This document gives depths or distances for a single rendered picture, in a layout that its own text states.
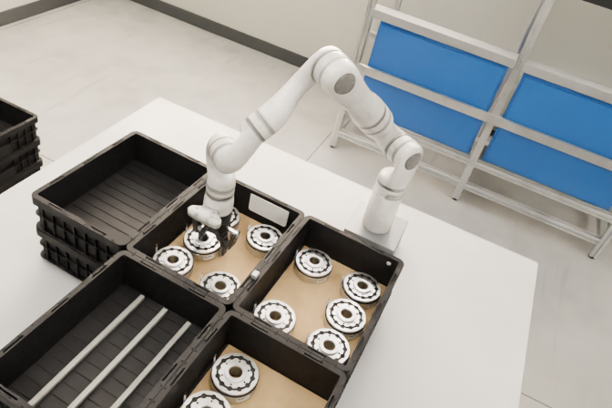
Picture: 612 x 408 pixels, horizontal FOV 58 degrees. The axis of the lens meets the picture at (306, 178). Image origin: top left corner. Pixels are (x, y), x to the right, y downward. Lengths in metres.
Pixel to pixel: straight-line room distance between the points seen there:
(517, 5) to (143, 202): 2.85
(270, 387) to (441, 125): 2.24
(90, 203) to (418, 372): 1.01
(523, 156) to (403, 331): 1.81
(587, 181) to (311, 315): 2.19
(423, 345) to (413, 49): 1.87
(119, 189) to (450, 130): 2.07
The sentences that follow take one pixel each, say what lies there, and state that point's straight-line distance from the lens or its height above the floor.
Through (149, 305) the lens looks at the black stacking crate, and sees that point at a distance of 1.39.
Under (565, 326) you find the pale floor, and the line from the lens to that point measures 3.06.
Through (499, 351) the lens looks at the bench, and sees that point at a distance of 1.74.
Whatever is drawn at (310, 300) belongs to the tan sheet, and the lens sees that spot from 1.45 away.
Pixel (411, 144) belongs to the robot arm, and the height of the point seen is 1.13.
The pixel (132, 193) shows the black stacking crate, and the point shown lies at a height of 0.83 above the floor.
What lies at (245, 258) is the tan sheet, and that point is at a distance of 1.51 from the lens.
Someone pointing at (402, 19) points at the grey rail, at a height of 0.93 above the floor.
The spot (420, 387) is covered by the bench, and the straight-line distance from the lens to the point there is 1.56.
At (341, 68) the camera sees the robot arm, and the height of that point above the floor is 1.40.
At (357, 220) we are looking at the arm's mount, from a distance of 1.75.
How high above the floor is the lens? 1.92
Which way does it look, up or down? 37 degrees down
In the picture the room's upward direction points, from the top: 14 degrees clockwise
